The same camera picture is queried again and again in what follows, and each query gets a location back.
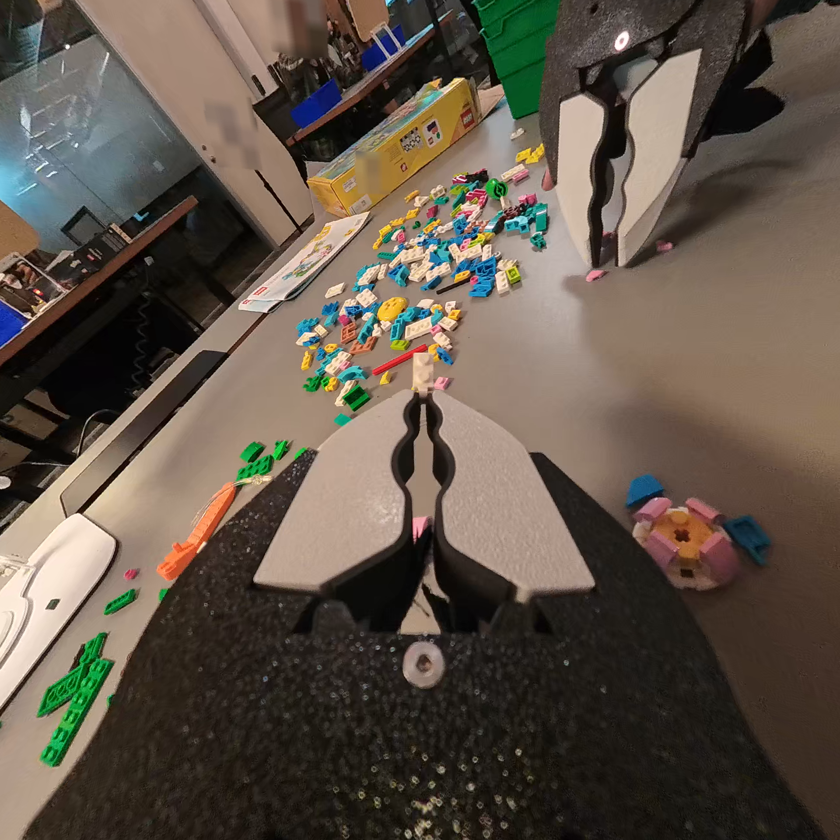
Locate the wooden desk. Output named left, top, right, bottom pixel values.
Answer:
left=287, top=12, right=455, bottom=147
left=0, top=196, right=227, bottom=395

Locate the long green lego plate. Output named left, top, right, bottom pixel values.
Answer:
left=41, top=658, right=114, bottom=767

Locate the pink lego flower assembly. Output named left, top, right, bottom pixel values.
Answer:
left=625, top=474, right=772, bottom=592

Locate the red lego rod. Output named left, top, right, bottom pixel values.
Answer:
left=372, top=344, right=427, bottom=376

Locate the white plastic tray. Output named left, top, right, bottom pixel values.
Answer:
left=0, top=513, right=118, bottom=710

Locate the black coiled cable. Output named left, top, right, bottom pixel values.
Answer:
left=131, top=295, right=153, bottom=395

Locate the orange brick separator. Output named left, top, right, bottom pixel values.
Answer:
left=156, top=482, right=236, bottom=581

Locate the black device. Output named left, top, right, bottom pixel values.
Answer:
left=62, top=206, right=129, bottom=263

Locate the lego instruction booklet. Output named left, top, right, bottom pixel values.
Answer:
left=238, top=211, right=371, bottom=312

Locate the stack of green crates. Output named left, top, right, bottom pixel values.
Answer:
left=472, top=0, right=565, bottom=120

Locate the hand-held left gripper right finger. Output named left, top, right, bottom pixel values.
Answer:
left=427, top=392, right=596, bottom=621

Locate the green wedge lego plate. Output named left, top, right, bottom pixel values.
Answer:
left=37, top=666, right=89, bottom=718

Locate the yellow lego box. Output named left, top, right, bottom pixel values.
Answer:
left=307, top=77, right=506, bottom=217

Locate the white cable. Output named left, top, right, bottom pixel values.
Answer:
left=77, top=407, right=126, bottom=460

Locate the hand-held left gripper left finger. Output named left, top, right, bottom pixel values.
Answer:
left=252, top=388, right=427, bottom=621

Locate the pile of colourful lego bricks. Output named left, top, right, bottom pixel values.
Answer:
left=292, top=128, right=549, bottom=427

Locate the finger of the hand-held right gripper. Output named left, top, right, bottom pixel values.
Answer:
left=558, top=88, right=632, bottom=266
left=616, top=49, right=703, bottom=269

